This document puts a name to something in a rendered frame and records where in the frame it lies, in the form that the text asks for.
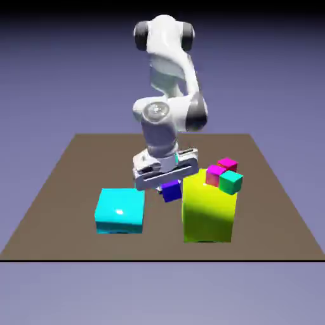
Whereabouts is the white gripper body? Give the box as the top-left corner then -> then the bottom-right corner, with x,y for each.
132,147 -> 199,192

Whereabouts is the small blue cube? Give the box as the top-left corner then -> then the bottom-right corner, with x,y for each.
161,179 -> 183,203

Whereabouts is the small magenta cube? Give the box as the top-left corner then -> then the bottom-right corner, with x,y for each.
204,164 -> 227,188

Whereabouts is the small pink cube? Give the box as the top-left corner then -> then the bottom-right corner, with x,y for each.
217,157 -> 239,173

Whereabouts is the small green cube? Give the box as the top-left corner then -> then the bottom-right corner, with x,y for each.
218,170 -> 244,196

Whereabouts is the large cyan box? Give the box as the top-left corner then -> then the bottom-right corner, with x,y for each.
94,187 -> 146,235

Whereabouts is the large yellow box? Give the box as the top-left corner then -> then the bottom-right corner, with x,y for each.
182,168 -> 239,244

